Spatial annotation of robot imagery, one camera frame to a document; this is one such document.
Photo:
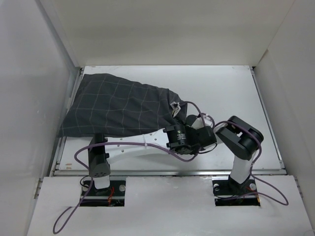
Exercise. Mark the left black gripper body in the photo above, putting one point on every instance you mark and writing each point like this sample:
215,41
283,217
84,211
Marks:
196,151

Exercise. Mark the dark grey checked pillowcase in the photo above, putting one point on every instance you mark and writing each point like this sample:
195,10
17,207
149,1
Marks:
117,107

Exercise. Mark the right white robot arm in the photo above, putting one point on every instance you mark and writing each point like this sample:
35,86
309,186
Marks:
242,140

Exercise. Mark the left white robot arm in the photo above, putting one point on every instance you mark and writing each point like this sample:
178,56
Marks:
180,141

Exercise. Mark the front white foam board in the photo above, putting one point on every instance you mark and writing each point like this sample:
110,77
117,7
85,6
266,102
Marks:
171,206

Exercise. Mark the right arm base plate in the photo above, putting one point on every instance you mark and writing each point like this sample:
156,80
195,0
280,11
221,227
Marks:
229,193

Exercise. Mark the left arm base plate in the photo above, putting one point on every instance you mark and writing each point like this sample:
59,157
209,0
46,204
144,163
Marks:
112,196

